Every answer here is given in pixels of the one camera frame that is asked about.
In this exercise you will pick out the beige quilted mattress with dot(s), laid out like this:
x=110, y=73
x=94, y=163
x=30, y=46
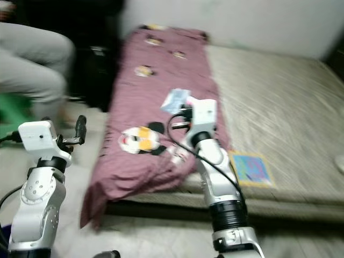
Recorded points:
x=274, y=107

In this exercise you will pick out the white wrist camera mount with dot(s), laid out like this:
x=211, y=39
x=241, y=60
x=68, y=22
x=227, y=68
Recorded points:
x=204, y=115
x=40, y=137

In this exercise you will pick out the dark blue bin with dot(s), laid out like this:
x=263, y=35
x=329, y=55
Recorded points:
x=4, y=244

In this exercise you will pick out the colourful children's book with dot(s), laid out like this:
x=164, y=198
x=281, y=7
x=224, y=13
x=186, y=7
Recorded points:
x=251, y=169

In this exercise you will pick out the pink Mickey Mouse blanket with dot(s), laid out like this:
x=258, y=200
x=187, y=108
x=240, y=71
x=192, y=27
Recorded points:
x=145, y=97

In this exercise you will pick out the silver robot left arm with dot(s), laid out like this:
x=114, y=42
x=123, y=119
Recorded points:
x=37, y=209

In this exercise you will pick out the person in grey trousers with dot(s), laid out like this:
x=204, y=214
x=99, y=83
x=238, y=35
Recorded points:
x=32, y=59

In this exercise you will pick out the green plastic stool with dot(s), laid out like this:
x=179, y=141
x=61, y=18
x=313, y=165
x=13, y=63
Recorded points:
x=16, y=115

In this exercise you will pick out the white pillow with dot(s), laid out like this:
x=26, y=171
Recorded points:
x=339, y=164

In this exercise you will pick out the white paper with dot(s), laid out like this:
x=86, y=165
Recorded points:
x=175, y=101

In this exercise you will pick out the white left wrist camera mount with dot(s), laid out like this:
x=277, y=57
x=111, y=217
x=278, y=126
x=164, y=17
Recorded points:
x=40, y=137

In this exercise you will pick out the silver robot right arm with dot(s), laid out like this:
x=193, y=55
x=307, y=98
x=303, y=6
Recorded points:
x=217, y=177

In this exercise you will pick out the dark bedside furniture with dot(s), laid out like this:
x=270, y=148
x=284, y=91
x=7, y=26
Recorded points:
x=97, y=70

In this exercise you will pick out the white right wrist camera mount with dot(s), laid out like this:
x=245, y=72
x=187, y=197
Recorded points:
x=204, y=115

